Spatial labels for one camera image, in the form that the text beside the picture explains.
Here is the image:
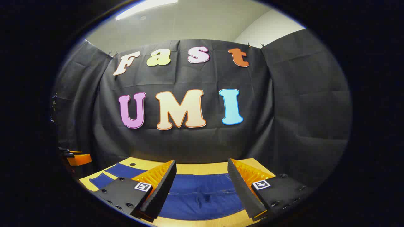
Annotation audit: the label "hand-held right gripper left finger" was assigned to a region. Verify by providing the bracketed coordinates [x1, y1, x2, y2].
[89, 160, 177, 223]

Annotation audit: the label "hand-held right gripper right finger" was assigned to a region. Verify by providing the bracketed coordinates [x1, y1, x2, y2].
[227, 158, 312, 221]

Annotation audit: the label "black backdrop cloth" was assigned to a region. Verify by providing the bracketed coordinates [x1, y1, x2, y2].
[52, 29, 352, 189]

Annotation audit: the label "blue denim jeans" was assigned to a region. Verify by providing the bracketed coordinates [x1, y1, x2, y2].
[89, 163, 245, 221]

